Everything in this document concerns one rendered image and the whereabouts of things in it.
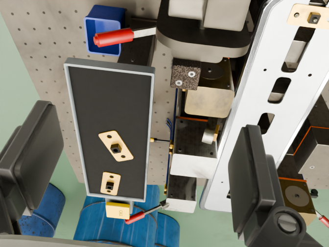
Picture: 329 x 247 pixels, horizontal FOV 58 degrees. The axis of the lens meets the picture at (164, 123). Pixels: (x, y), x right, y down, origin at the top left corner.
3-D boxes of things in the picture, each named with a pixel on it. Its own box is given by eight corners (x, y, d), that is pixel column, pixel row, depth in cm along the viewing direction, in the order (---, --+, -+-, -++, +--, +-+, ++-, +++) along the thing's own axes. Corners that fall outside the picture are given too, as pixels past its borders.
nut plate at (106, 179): (116, 194, 70) (115, 199, 69) (100, 191, 70) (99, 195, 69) (121, 174, 64) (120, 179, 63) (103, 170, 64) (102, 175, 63)
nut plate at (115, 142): (134, 157, 60) (133, 162, 59) (117, 160, 61) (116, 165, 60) (115, 129, 55) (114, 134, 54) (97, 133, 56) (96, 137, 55)
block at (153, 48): (155, 49, 94) (134, 160, 62) (130, 46, 94) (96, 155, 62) (158, 19, 87) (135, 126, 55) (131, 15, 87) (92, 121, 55)
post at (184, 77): (197, 3, 83) (197, 91, 54) (179, 1, 83) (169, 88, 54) (199, -16, 80) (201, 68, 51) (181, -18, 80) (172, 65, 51)
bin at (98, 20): (126, 41, 93) (121, 57, 87) (94, 37, 93) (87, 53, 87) (126, 7, 86) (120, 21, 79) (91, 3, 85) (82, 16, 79)
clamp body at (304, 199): (290, 142, 119) (315, 228, 93) (255, 138, 119) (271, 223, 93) (298, 128, 113) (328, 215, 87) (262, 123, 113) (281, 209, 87)
